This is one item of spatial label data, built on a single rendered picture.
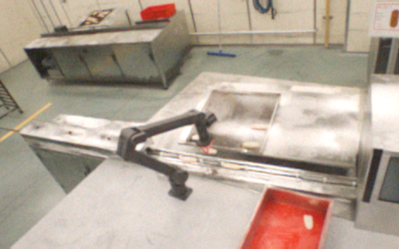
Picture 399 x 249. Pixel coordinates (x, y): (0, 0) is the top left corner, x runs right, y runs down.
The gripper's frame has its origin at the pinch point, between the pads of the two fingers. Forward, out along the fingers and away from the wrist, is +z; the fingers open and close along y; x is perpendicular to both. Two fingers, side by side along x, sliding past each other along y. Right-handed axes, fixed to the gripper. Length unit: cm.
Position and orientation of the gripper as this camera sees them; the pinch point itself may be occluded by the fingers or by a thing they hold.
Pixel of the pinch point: (208, 150)
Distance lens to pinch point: 160.0
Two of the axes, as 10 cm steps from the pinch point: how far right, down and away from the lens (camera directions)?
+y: 3.5, -6.5, 6.7
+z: 1.9, 7.5, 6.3
